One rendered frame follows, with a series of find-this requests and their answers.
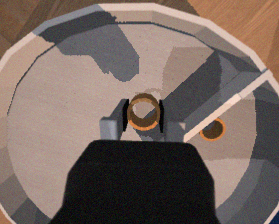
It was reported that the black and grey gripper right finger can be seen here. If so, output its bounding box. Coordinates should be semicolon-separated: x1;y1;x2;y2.
159;99;186;142

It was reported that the grey round turntable disc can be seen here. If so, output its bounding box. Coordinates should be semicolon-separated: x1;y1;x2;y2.
0;3;279;224

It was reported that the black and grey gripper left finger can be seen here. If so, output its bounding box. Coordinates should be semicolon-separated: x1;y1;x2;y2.
99;99;129;140

